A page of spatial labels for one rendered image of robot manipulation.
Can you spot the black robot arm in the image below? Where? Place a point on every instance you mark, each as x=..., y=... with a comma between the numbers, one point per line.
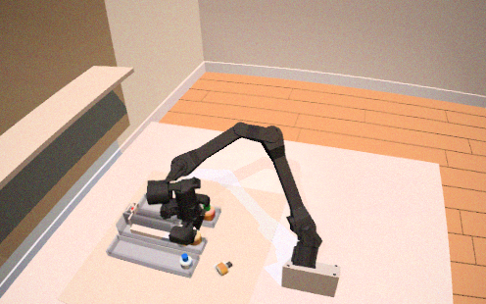
x=159, y=191

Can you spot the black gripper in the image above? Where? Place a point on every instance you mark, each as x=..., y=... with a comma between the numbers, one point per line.
x=190, y=215

